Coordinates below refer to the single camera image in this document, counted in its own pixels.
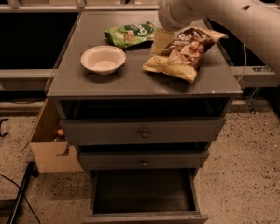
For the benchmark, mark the green rice chip bag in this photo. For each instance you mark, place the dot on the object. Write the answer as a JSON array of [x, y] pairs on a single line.
[[130, 35]]

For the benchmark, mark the grey drawer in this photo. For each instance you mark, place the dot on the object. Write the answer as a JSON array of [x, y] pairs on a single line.
[[111, 132], [164, 196], [142, 160]]

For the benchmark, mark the metal frame rail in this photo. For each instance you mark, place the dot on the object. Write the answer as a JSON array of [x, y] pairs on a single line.
[[48, 8]]

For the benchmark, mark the white paper bowl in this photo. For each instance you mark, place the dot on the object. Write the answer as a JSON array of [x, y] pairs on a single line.
[[103, 60]]

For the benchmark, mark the grey top drawer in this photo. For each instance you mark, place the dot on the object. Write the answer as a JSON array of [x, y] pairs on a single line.
[[111, 132]]

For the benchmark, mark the grey drawer cabinet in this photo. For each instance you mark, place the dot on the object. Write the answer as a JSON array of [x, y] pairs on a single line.
[[132, 94]]

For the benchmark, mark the black pole on floor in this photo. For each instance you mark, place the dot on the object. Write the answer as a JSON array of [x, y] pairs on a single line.
[[29, 172]]

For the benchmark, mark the grey middle drawer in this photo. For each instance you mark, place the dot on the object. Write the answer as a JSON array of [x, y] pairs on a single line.
[[142, 160]]

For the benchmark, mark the grey bottom drawer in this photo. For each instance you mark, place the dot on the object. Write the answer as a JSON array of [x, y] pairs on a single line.
[[164, 196]]

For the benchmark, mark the cardboard box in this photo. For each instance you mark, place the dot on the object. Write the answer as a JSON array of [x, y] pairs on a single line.
[[52, 154]]

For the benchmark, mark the brown yellow chip bag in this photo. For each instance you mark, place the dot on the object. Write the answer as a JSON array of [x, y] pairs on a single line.
[[183, 56]]

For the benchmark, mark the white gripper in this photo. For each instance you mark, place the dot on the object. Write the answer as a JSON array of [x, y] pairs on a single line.
[[166, 13]]

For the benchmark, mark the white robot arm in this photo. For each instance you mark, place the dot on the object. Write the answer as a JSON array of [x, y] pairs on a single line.
[[254, 23]]

